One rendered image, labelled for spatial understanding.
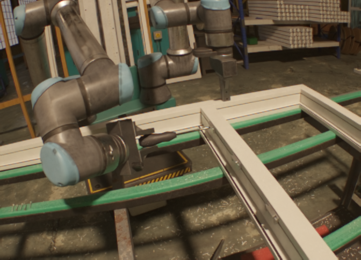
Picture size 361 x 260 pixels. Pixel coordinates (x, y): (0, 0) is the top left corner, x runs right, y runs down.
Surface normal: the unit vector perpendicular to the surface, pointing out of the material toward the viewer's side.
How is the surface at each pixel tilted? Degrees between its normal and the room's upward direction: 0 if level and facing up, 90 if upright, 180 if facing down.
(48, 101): 54
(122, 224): 0
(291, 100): 90
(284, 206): 0
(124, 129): 75
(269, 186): 0
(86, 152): 62
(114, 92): 87
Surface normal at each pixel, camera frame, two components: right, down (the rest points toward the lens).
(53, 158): -0.44, 0.20
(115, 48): 0.41, 0.36
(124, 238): -0.12, -0.89
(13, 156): 0.21, 0.41
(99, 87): 0.42, -0.13
